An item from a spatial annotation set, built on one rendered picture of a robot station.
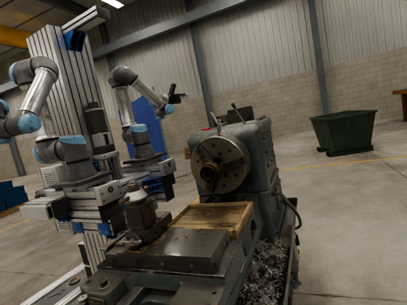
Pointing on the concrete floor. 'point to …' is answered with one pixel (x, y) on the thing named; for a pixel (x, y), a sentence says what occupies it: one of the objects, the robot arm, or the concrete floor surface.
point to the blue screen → (153, 124)
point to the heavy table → (403, 101)
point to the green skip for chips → (344, 132)
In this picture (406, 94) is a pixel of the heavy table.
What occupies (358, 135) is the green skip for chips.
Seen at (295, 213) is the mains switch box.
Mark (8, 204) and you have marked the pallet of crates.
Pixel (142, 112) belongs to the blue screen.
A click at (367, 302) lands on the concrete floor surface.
